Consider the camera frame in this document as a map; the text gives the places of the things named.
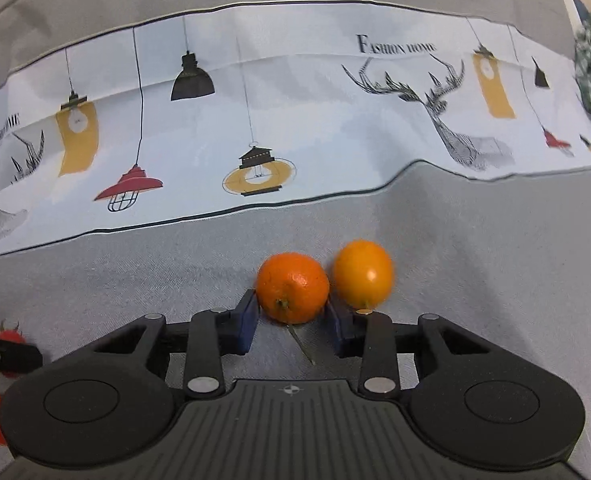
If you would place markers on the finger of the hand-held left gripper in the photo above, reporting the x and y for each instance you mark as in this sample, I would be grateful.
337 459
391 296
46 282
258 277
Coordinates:
10 357

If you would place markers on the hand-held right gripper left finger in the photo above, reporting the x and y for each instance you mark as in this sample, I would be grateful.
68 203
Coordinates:
248 320

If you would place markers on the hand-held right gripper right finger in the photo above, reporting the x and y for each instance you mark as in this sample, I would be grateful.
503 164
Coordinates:
338 330

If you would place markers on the small orange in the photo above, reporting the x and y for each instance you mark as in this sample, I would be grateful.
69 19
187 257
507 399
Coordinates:
363 270
290 280

